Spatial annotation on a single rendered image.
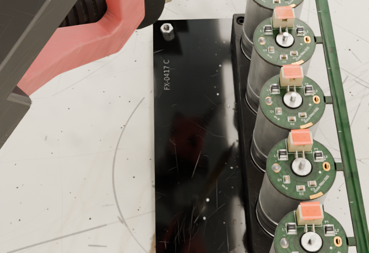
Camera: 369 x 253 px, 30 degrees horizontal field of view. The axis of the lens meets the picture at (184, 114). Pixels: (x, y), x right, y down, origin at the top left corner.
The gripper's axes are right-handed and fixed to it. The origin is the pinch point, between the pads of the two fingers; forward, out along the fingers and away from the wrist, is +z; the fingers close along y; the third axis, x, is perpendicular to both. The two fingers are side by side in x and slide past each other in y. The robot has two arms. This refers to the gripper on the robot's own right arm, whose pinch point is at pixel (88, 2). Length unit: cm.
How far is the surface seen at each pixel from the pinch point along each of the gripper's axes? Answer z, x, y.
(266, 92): 8.2, -1.0, -3.6
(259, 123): 8.9, 0.1, -3.9
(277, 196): 7.4, 1.7, -6.5
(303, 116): 8.2, -1.1, -5.3
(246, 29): 11.9, -2.7, -0.1
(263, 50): 8.9, -2.3, -2.3
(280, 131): 8.2, -0.2, -4.9
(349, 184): 7.7, -0.2, -8.2
